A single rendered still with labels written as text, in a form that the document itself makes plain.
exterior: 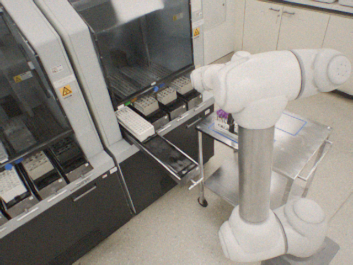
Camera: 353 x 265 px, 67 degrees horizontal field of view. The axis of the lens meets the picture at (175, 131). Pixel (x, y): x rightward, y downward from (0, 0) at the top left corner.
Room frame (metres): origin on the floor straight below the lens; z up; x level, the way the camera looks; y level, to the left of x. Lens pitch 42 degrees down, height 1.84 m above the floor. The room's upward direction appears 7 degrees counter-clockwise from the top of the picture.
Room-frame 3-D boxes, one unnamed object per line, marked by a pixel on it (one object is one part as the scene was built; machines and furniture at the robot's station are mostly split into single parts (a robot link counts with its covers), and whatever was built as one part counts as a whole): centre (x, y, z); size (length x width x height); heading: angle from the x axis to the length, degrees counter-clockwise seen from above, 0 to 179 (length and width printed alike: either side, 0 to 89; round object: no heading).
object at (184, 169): (1.12, 0.14, 0.78); 0.73 x 0.14 x 0.09; 35
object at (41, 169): (0.97, 0.71, 0.85); 0.12 x 0.02 x 0.06; 126
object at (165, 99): (1.47, 0.01, 0.85); 0.12 x 0.02 x 0.06; 125
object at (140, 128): (1.27, 0.24, 0.83); 0.30 x 0.10 x 0.06; 35
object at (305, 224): (0.49, -0.42, 0.87); 0.18 x 0.16 x 0.22; 96
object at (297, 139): (1.10, -0.49, 0.41); 0.67 x 0.46 x 0.82; 41
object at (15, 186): (0.96, 0.90, 0.83); 0.30 x 0.10 x 0.06; 35
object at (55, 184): (1.16, 0.85, 0.78); 0.73 x 0.14 x 0.09; 35
